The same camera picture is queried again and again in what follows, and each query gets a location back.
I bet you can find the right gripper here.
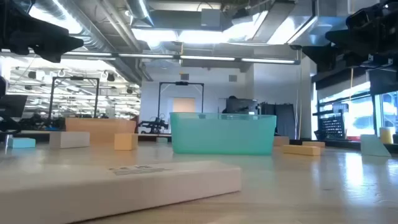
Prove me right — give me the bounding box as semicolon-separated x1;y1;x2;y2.
302;0;398;73

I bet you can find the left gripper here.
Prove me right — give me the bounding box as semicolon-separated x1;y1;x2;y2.
0;0;84;62

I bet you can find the natural wooden block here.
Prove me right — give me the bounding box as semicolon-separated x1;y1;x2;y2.
49;131;91;149

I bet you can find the small orange cube block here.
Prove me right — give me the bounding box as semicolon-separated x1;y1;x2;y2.
113;133;139;151

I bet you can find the black monitor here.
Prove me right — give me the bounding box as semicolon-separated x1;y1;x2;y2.
222;95;259;114
0;94;29;119

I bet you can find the black perforated crate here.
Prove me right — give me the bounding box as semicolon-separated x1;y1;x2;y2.
313;108;349;141

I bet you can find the black cabinet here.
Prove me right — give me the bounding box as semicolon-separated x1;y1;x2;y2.
259;101;296;140

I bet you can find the orange plastic bin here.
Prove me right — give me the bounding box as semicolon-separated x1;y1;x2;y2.
65;117;137;144

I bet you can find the yellow cylinder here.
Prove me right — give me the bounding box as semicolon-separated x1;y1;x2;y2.
379;126;397;145

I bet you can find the grey ceiling box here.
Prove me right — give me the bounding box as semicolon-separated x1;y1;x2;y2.
200;8;223;28

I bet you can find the long ceiling light bar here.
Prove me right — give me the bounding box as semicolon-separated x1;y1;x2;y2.
60;50;301;65

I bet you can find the teal plastic bin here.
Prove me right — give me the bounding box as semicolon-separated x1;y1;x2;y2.
169;112;277;156

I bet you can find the printed natural wooden plank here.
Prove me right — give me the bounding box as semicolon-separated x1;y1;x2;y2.
0;161;243;224

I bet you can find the black gantry frame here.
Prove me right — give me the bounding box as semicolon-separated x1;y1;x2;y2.
49;76;100;119
157;81;205;114

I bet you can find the black aluminium table frame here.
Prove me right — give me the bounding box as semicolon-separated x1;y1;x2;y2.
0;132;398;154

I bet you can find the grey metal post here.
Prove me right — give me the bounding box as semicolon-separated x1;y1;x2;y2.
4;133;14;154

